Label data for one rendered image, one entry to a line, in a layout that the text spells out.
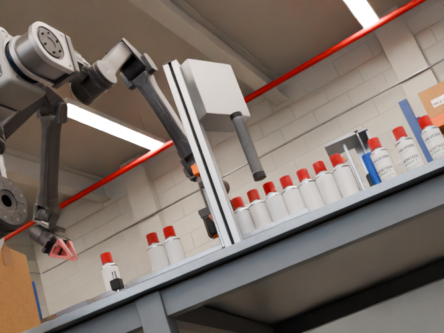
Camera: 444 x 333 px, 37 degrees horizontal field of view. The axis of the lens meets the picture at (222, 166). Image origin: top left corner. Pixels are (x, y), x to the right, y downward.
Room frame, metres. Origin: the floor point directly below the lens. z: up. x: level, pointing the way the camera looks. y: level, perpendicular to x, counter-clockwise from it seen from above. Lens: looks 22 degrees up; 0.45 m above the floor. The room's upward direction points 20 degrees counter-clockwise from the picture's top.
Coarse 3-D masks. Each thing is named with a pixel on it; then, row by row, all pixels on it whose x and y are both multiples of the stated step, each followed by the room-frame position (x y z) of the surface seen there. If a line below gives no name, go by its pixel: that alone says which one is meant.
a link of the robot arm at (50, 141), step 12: (60, 108) 1.89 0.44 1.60; (48, 120) 1.91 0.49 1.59; (60, 120) 1.91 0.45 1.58; (48, 132) 1.94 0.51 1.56; (60, 132) 1.97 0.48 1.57; (48, 144) 1.96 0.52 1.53; (48, 156) 1.98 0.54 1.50; (48, 168) 2.00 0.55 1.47; (48, 180) 2.03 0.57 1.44; (48, 192) 2.05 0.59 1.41; (36, 204) 2.09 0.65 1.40; (48, 204) 2.07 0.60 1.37; (36, 216) 2.11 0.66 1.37; (48, 216) 2.09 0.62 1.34
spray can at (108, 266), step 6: (108, 252) 1.90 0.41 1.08; (102, 258) 1.90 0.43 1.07; (108, 258) 1.90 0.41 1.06; (102, 264) 1.90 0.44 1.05; (108, 264) 1.89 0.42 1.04; (114, 264) 1.90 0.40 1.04; (102, 270) 1.89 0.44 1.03; (108, 270) 1.89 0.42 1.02; (114, 270) 1.89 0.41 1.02; (102, 276) 1.90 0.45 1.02; (108, 276) 1.89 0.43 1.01; (108, 282) 1.89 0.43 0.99; (108, 288) 1.89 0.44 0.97
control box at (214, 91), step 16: (192, 64) 1.66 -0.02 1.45; (208, 64) 1.70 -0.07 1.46; (224, 64) 1.75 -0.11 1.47; (192, 80) 1.66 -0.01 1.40; (208, 80) 1.69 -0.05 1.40; (224, 80) 1.73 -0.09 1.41; (192, 96) 1.67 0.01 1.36; (208, 96) 1.67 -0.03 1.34; (224, 96) 1.71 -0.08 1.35; (240, 96) 1.76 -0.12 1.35; (208, 112) 1.66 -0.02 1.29; (224, 112) 1.70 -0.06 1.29; (208, 128) 1.75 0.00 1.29; (224, 128) 1.79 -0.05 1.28
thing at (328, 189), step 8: (320, 168) 1.77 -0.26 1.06; (320, 176) 1.77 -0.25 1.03; (328, 176) 1.77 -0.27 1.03; (320, 184) 1.77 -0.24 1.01; (328, 184) 1.76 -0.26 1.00; (336, 184) 1.78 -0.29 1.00; (320, 192) 1.78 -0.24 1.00; (328, 192) 1.77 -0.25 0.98; (336, 192) 1.77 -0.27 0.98; (328, 200) 1.77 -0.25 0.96; (336, 200) 1.76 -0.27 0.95
